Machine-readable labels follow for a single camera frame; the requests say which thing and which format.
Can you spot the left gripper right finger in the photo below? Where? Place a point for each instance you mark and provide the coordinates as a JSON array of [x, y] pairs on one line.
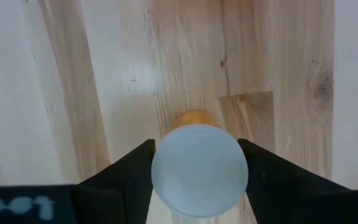
[[291, 196]]

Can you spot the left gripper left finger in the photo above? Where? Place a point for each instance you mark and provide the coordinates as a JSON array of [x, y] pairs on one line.
[[117, 193]]

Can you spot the orange pill bottle white cap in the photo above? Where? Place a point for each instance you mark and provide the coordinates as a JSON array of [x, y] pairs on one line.
[[199, 171]]

